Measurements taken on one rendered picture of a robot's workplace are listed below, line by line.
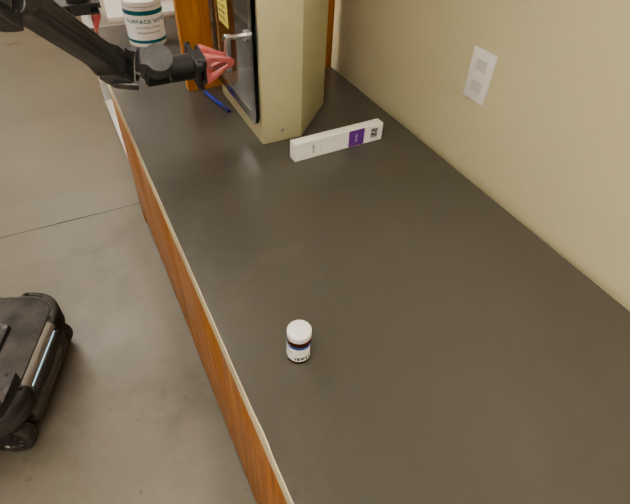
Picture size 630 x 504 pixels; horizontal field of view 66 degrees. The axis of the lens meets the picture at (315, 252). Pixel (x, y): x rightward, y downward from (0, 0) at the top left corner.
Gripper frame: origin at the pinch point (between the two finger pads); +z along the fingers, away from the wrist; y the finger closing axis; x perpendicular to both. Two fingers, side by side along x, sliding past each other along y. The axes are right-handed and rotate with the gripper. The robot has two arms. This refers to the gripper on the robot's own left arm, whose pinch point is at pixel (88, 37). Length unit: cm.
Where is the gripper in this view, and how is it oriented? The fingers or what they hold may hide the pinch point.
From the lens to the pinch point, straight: 157.5
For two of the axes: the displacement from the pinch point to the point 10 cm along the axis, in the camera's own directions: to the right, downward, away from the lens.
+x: -4.5, -6.3, 6.3
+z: -0.3, 7.2, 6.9
